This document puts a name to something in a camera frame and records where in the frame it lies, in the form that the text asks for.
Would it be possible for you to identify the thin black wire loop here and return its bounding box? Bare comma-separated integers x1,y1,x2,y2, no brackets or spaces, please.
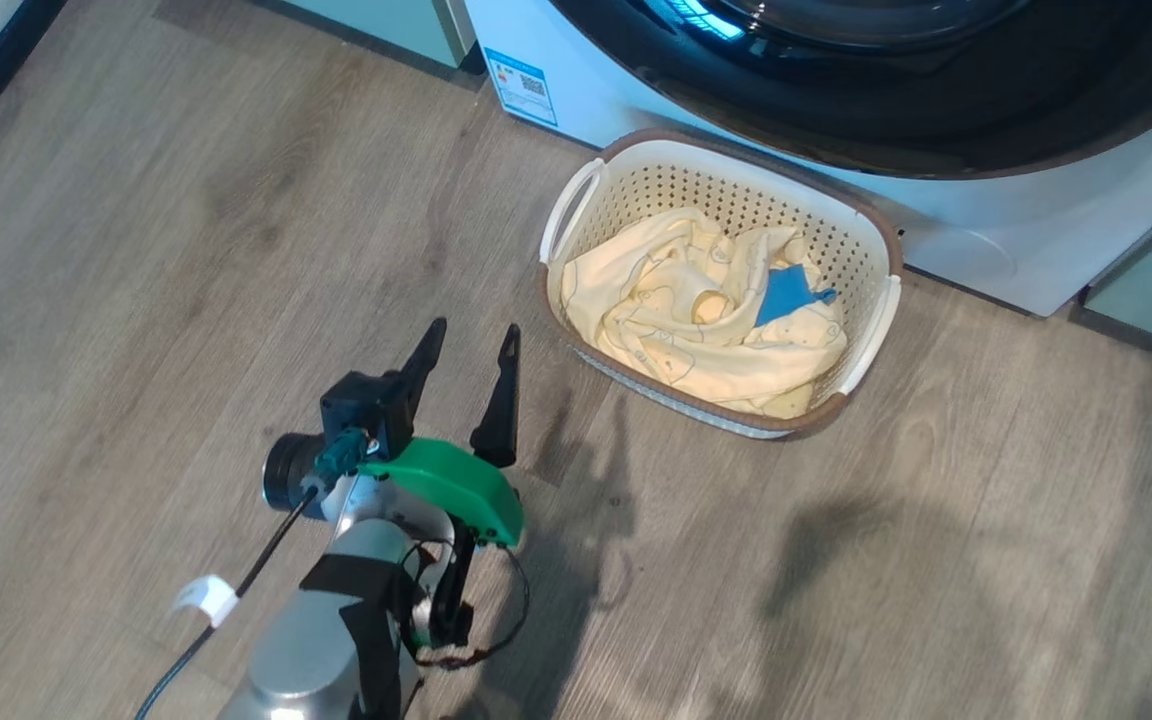
401,540,532,671

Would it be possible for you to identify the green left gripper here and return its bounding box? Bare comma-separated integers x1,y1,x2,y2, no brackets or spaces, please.
324,317,525,646

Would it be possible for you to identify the blue white energy label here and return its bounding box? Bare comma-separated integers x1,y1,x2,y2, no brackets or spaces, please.
484,48,559,128

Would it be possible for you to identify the white cable tag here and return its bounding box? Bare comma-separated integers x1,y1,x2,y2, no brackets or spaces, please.
173,575,239,629

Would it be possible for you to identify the round white filter cover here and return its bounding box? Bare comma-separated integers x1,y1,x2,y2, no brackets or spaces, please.
901,225,1019,291

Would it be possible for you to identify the black round washing machine door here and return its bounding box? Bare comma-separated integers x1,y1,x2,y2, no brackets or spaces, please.
548,0,1152,181

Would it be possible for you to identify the white washing machine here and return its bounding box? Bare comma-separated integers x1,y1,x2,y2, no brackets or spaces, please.
463,0,1152,319

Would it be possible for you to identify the white perforated laundry basket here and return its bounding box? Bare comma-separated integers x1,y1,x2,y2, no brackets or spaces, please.
539,128,905,441

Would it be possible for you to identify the black cable with teal plug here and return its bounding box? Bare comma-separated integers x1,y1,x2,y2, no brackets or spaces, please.
134,430,369,720

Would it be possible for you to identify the yellow garment with blue trim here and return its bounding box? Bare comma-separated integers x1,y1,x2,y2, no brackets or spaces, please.
561,207,849,419

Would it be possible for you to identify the dark grey cabinet plinth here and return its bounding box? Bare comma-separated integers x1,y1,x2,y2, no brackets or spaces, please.
1071,300,1152,376

